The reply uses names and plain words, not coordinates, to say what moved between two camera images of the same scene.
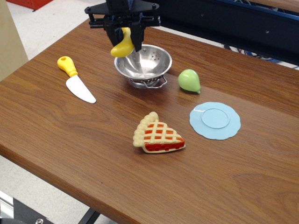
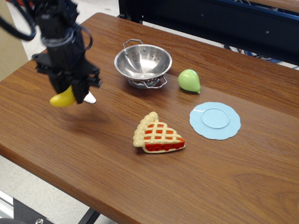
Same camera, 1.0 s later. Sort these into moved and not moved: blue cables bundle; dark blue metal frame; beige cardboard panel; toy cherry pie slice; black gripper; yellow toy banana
Moved: yellow toy banana; black gripper
Not moved: dark blue metal frame; toy cherry pie slice; blue cables bundle; beige cardboard panel
